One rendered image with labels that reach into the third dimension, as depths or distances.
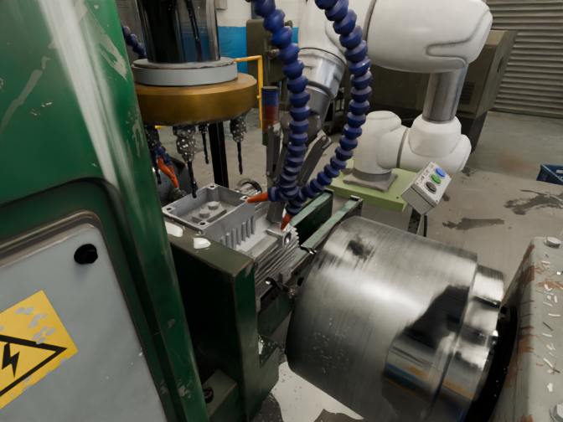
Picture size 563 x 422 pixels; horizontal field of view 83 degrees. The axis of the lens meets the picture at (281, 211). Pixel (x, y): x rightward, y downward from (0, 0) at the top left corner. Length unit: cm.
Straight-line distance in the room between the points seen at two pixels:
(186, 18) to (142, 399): 37
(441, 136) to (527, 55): 605
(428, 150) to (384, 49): 68
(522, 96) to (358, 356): 702
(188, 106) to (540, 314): 41
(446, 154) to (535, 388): 95
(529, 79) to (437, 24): 670
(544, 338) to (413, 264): 13
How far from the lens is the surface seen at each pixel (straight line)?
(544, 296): 42
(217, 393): 55
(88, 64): 19
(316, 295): 38
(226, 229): 50
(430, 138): 118
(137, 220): 22
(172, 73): 40
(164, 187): 73
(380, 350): 37
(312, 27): 60
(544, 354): 36
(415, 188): 79
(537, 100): 729
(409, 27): 56
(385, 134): 123
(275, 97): 109
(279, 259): 58
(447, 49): 56
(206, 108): 38
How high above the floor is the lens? 140
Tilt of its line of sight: 31 degrees down
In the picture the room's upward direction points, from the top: straight up
